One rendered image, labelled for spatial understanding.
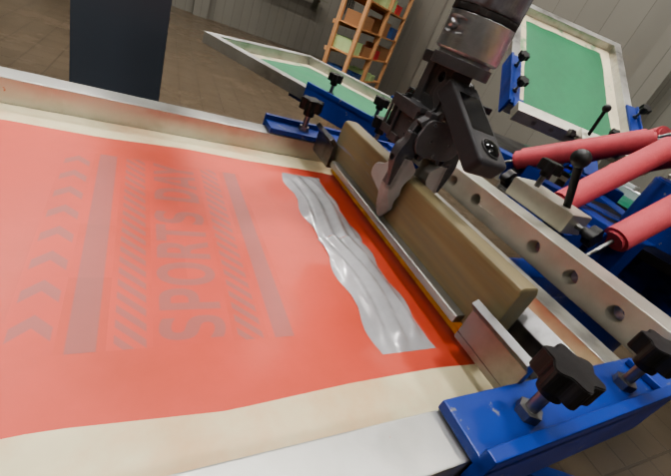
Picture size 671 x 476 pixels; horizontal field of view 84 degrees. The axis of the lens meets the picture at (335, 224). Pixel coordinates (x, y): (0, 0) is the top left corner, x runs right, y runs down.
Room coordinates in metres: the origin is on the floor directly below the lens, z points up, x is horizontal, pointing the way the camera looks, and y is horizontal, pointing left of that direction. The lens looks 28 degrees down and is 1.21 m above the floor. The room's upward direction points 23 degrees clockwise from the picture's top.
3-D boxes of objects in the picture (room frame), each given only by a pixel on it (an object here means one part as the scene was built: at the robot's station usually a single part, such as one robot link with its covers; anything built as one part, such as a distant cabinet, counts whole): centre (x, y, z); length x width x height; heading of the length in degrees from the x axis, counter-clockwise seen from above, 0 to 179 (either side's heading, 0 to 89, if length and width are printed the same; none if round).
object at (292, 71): (1.34, 0.05, 1.05); 1.08 x 0.61 x 0.23; 65
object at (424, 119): (0.50, -0.06, 1.15); 0.09 x 0.08 x 0.12; 35
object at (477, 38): (0.49, -0.06, 1.23); 0.08 x 0.08 x 0.05
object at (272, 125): (0.72, 0.06, 0.97); 0.30 x 0.05 x 0.07; 125
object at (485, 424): (0.27, -0.26, 0.97); 0.30 x 0.05 x 0.07; 125
